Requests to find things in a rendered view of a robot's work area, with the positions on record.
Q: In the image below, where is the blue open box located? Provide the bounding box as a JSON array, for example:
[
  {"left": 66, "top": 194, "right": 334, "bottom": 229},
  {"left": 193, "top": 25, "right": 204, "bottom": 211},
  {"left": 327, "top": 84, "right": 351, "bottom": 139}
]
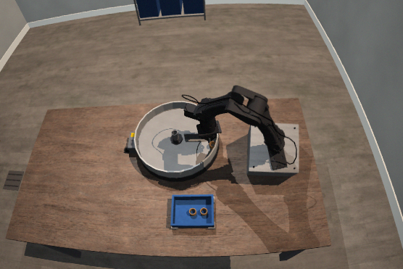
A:
[{"left": 170, "top": 194, "right": 214, "bottom": 228}]

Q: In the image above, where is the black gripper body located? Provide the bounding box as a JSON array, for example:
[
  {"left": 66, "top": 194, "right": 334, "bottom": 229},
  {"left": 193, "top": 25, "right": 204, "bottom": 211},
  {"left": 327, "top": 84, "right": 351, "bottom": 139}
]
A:
[{"left": 196, "top": 120, "right": 222, "bottom": 139}]

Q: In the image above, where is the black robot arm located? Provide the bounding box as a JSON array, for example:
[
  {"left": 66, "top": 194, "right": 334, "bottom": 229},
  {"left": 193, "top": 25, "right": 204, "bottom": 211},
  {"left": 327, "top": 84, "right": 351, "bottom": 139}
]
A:
[{"left": 183, "top": 85, "right": 287, "bottom": 170}]

